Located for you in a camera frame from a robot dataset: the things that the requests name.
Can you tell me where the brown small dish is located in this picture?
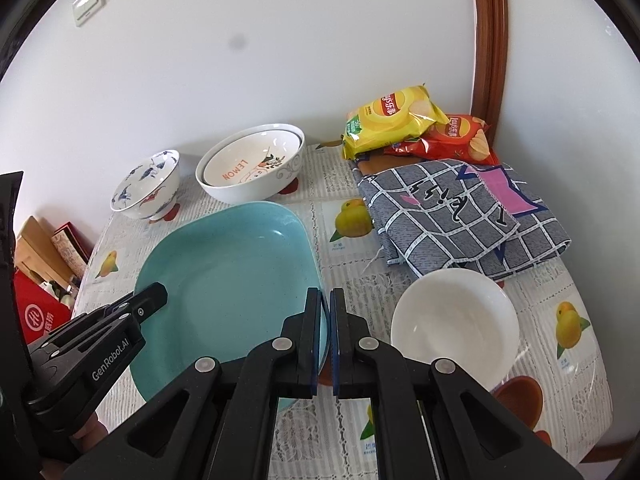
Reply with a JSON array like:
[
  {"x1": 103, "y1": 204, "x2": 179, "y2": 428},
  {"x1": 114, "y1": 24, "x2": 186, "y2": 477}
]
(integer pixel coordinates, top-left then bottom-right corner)
[{"x1": 492, "y1": 376, "x2": 544, "y2": 430}]

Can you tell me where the light blue square plate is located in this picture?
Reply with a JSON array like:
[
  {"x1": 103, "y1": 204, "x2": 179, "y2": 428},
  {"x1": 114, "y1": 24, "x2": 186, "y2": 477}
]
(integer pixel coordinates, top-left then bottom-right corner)
[{"x1": 130, "y1": 202, "x2": 321, "y2": 400}]

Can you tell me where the white ceramic bowl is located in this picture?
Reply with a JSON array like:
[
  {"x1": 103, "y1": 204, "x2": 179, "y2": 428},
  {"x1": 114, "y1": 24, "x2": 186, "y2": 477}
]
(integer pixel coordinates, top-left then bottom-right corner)
[{"x1": 390, "y1": 269, "x2": 520, "y2": 390}]

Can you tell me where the person's left hand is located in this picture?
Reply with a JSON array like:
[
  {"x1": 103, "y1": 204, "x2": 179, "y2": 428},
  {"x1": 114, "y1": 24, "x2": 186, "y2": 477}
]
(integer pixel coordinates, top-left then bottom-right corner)
[{"x1": 40, "y1": 413, "x2": 108, "y2": 480}]

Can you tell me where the red paper bag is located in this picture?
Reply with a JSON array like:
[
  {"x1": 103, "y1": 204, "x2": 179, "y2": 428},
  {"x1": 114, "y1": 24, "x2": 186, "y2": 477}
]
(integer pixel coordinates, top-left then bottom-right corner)
[{"x1": 13, "y1": 270, "x2": 72, "y2": 344}]

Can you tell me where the dark red patterned box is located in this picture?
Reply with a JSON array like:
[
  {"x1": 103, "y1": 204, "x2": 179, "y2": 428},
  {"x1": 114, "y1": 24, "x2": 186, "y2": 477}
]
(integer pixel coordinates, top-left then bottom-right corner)
[{"x1": 51, "y1": 222, "x2": 92, "y2": 281}]

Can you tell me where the wooden box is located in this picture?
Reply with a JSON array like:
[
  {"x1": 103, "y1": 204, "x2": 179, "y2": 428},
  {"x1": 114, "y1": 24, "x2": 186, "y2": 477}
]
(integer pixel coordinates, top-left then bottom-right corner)
[{"x1": 15, "y1": 216, "x2": 78, "y2": 289}]

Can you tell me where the blue floral porcelain bowl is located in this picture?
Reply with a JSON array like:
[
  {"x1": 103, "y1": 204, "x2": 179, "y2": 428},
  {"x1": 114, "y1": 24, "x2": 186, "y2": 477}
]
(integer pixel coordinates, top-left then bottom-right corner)
[{"x1": 110, "y1": 150, "x2": 180, "y2": 221}]

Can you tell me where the large white patterned bowl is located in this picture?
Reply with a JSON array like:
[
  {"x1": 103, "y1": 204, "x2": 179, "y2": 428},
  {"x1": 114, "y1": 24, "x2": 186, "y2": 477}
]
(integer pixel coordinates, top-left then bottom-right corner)
[{"x1": 195, "y1": 124, "x2": 306, "y2": 205}]

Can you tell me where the lemon print inner bowl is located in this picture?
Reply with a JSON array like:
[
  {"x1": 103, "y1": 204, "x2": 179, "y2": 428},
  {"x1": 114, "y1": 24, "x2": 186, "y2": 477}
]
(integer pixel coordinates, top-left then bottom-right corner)
[{"x1": 203, "y1": 127, "x2": 302, "y2": 188}]

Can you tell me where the grey checked folded cloth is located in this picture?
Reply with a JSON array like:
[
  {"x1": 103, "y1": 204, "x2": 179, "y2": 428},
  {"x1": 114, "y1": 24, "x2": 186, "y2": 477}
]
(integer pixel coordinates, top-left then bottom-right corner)
[{"x1": 354, "y1": 159, "x2": 570, "y2": 281}]

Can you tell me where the red chip bag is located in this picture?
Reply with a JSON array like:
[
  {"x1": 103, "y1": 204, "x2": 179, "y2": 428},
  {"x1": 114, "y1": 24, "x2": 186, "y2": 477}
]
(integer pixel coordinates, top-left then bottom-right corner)
[{"x1": 383, "y1": 115, "x2": 499, "y2": 166}]

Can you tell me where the yellow chip bag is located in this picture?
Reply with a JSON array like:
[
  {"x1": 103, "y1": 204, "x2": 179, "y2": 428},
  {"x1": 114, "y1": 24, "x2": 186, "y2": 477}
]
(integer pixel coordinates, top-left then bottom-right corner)
[{"x1": 342, "y1": 86, "x2": 449, "y2": 160}]

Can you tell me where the white wall switch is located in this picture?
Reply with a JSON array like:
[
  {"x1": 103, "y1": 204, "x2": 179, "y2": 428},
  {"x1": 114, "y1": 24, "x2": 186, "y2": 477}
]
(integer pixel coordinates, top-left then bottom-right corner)
[{"x1": 72, "y1": 0, "x2": 106, "y2": 27}]

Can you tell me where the brown wooden door frame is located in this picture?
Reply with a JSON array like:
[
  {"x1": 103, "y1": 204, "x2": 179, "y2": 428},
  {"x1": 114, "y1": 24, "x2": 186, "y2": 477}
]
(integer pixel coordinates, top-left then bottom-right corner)
[{"x1": 471, "y1": 0, "x2": 509, "y2": 145}]

